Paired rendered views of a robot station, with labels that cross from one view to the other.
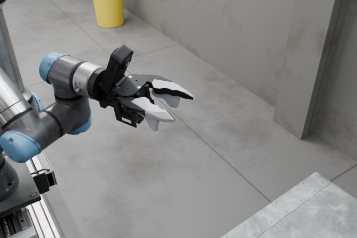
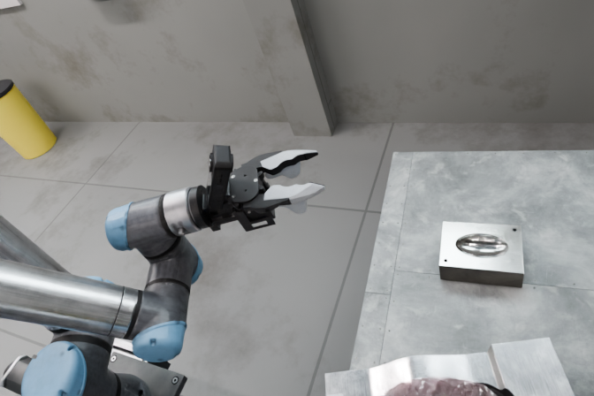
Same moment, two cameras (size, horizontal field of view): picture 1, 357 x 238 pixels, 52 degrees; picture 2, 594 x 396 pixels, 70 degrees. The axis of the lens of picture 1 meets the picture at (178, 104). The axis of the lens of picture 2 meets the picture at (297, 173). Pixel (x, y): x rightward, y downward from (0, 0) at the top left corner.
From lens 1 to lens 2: 0.24 m
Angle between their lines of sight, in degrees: 18
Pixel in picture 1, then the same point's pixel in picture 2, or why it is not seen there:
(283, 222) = (407, 215)
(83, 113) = (191, 253)
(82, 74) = (176, 211)
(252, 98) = (258, 127)
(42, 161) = not seen: hidden behind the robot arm
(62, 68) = (143, 221)
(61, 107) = (167, 264)
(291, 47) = (269, 53)
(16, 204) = not seen: outside the picture
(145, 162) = (207, 262)
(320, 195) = (415, 170)
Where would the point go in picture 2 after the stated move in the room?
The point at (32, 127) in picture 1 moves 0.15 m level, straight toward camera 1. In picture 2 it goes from (162, 309) to (238, 341)
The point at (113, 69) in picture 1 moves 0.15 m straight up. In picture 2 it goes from (223, 179) to (174, 95)
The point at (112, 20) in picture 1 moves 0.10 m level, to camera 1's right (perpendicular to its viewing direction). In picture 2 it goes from (41, 142) to (51, 137)
